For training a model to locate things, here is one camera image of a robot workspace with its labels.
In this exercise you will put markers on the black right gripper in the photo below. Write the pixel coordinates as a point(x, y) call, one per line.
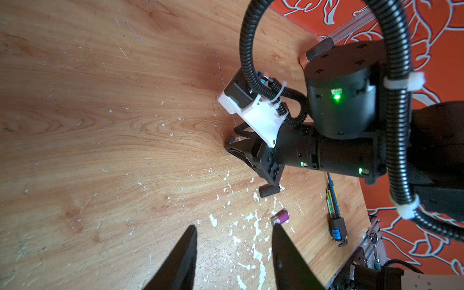
point(306, 148)

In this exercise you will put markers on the black plastic tool case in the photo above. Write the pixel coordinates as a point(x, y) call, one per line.
point(322, 47)

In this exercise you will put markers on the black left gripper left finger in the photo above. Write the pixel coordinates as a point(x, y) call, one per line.
point(178, 270)

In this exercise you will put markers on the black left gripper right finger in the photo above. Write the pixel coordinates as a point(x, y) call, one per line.
point(291, 270)

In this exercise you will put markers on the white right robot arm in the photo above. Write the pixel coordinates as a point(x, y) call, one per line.
point(355, 119)

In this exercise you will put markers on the black usb drive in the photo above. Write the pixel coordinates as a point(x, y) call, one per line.
point(268, 190)

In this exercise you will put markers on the purple usb drive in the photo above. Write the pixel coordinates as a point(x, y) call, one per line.
point(280, 217)

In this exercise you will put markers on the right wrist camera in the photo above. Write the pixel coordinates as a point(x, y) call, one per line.
point(256, 111)

